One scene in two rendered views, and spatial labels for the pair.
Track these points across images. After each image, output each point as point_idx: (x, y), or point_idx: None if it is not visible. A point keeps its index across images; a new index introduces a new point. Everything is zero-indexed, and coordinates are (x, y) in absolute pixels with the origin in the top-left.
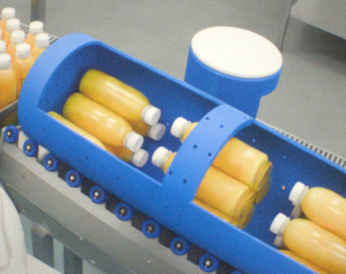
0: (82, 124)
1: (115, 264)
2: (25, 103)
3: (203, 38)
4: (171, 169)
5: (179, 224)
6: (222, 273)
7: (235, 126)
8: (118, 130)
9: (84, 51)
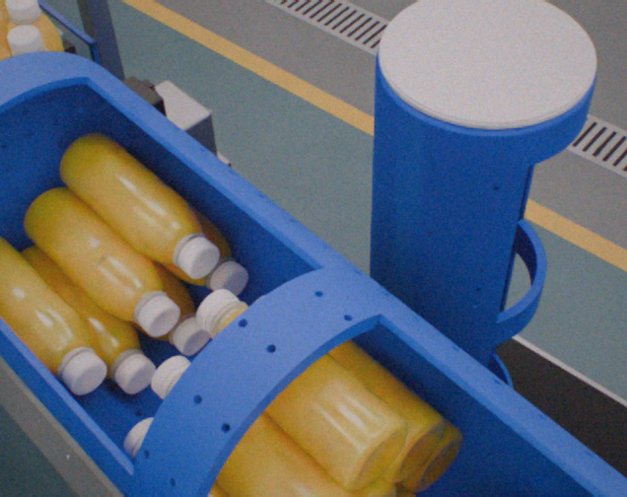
0: (57, 264)
1: None
2: None
3: (411, 26)
4: (147, 447)
5: None
6: None
7: (309, 349)
8: (119, 291)
9: (73, 91)
